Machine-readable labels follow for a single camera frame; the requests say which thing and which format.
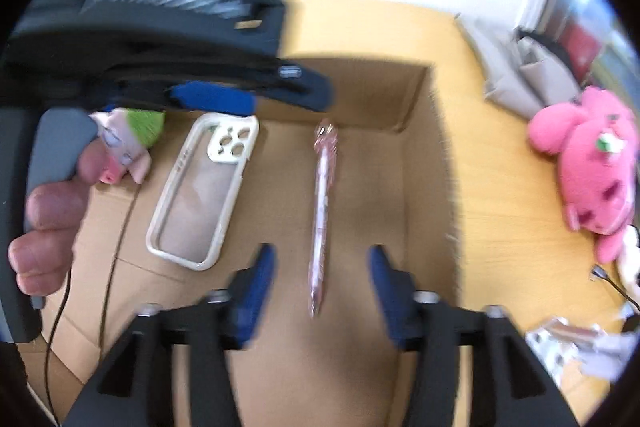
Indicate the pink plush toy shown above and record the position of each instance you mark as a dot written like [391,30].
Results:
[590,177]

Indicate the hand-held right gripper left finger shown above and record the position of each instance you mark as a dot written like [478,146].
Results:
[257,287]

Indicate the white clear phone case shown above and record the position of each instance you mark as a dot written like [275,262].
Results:
[212,153]

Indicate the brown cardboard box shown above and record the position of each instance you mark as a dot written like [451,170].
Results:
[365,187]

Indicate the pig plush toy green hair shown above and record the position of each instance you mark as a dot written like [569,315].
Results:
[127,147]

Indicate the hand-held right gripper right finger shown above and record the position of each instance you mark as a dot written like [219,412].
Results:
[390,292]

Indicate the person's left hand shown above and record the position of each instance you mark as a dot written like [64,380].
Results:
[47,252]

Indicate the grey tote bag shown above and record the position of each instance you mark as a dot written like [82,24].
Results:
[540,72]

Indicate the crumpled foil packet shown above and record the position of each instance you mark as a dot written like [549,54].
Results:
[555,342]

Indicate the pink pen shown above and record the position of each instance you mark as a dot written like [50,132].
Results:
[322,207]

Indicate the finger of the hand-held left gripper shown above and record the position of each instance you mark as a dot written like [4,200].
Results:
[300,82]
[215,99]

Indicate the red object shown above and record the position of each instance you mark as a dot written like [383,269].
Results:
[582,47]

